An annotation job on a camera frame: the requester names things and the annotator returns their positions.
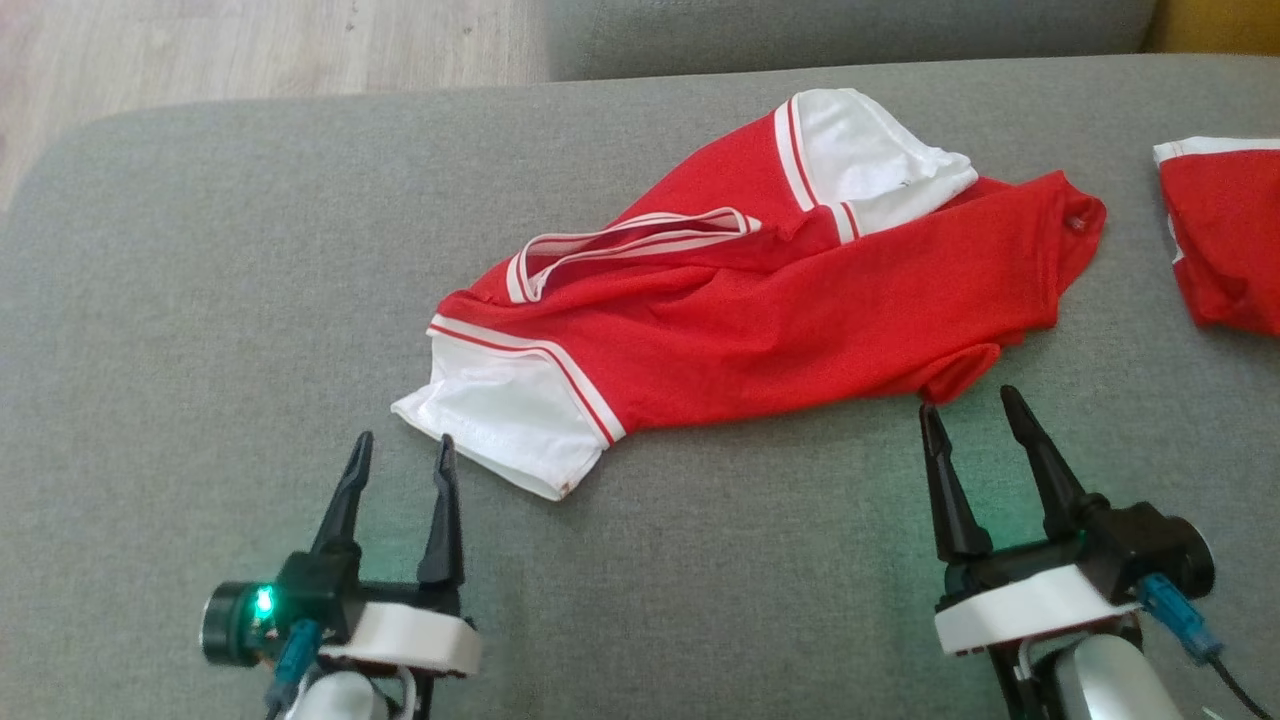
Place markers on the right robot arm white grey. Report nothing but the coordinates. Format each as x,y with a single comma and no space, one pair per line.
1110,685

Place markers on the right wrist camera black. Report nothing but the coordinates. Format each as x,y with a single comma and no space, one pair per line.
1150,545

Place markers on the yellow object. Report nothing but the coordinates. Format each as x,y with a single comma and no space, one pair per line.
1215,25

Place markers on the grey sofa backrest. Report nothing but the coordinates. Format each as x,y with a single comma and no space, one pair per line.
850,35

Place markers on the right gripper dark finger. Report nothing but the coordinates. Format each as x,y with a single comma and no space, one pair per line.
952,500
1055,480

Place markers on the red jersey white sleeves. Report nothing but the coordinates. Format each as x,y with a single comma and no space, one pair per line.
780,310

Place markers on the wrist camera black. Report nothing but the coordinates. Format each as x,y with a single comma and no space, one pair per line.
1150,545
300,600

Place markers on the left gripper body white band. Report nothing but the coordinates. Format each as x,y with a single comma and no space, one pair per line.
410,635

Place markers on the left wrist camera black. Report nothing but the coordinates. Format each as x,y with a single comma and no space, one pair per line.
300,600

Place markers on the red shorts white trim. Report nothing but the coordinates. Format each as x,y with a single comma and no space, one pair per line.
1225,230

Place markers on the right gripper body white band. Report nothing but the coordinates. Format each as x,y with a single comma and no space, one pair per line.
1030,605

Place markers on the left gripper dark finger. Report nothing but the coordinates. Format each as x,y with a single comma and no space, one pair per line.
345,510
443,520

